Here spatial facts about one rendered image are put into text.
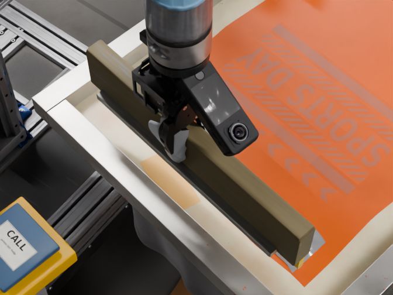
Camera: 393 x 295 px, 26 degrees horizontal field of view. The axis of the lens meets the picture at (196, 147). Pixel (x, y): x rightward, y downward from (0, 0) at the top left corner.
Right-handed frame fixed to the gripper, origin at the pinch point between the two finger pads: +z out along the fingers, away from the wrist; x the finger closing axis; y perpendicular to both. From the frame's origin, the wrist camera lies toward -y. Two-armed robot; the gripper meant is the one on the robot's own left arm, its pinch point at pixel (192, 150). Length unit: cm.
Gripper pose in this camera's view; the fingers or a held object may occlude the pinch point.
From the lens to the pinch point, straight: 114.6
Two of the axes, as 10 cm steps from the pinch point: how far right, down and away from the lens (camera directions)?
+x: -7.3, 5.8, -3.7
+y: -6.9, -6.1, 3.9
